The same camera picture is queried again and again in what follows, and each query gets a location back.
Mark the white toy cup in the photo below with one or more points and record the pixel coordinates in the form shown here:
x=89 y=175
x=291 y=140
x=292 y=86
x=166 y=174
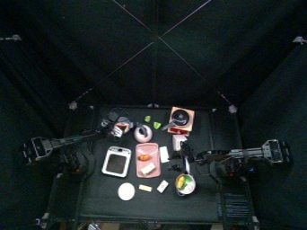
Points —
x=178 y=142

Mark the wooden toy stove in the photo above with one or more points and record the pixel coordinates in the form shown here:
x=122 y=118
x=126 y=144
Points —
x=188 y=125

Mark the yellow toy cheese piece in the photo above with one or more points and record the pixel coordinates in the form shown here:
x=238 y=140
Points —
x=145 y=188

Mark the small white rectangular block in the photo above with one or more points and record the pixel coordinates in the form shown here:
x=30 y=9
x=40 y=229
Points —
x=162 y=186

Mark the pink rectangular tray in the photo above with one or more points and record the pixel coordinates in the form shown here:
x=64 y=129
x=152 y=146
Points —
x=153 y=149

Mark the metal frame clamp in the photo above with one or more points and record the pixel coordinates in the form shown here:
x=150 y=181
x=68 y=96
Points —
x=72 y=105
x=232 y=108
x=299 y=39
x=16 y=37

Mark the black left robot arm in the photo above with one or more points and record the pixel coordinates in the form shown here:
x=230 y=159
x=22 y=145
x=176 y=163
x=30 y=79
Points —
x=56 y=143

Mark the larger green toy piece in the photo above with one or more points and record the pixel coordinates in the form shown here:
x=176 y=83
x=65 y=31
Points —
x=156 y=125

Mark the yellow toy corn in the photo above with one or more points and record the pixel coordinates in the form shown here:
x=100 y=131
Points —
x=180 y=181

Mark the long white rectangular block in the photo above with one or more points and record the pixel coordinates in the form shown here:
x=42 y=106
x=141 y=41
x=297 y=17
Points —
x=162 y=154

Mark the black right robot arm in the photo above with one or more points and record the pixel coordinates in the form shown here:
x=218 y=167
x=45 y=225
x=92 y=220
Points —
x=246 y=154

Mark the white toy block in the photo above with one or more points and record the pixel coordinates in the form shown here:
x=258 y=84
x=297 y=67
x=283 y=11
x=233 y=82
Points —
x=146 y=169

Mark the black toy frying pan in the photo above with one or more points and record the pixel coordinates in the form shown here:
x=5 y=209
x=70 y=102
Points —
x=180 y=117

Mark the small green toy piece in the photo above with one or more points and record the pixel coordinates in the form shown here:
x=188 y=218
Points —
x=146 y=119

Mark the orange and white toy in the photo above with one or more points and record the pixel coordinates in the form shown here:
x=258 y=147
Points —
x=124 y=127

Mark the white toy tablet black screen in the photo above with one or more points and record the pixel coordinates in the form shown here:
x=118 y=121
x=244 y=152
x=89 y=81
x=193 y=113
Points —
x=116 y=161

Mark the white round disc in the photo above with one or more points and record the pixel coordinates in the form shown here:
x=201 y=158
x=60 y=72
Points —
x=125 y=191

